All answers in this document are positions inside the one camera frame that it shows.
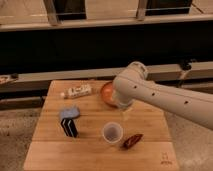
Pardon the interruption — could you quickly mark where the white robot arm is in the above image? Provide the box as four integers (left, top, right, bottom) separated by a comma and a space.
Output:
113, 61, 213, 130

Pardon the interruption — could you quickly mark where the orange bowl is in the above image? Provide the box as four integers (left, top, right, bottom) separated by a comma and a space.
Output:
100, 82, 116, 107

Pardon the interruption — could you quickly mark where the grey window frame rail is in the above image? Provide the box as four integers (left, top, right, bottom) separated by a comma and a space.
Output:
0, 0, 213, 33

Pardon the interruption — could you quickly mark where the white tube bottle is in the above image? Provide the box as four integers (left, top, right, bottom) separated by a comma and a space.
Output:
60, 84, 92, 99

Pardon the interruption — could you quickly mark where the blue cloth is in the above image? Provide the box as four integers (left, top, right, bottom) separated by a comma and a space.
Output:
59, 106, 80, 120

